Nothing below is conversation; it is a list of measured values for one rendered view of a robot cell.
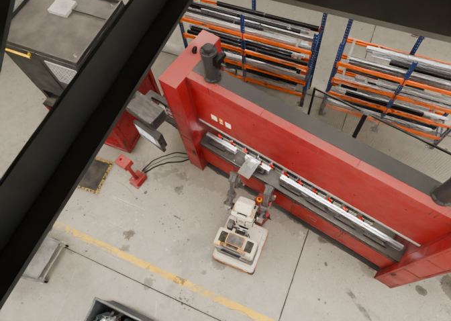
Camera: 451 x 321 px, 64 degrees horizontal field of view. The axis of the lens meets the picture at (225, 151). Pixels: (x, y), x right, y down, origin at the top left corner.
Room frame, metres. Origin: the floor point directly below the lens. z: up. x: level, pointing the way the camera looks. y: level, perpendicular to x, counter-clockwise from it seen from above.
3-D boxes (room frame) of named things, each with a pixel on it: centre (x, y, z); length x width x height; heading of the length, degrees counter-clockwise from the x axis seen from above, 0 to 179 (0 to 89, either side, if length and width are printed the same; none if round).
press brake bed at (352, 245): (1.52, -0.81, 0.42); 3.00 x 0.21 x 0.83; 47
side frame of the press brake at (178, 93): (2.79, 0.22, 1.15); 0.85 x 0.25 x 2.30; 137
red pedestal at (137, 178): (2.41, 1.50, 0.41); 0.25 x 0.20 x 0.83; 137
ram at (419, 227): (1.55, -0.84, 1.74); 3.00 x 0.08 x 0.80; 47
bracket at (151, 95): (2.69, 0.77, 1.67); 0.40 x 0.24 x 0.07; 47
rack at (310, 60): (4.08, -0.67, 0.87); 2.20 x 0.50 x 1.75; 58
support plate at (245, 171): (1.89, -0.27, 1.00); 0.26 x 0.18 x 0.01; 137
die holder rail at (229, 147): (2.37, 0.03, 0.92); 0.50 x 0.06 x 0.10; 47
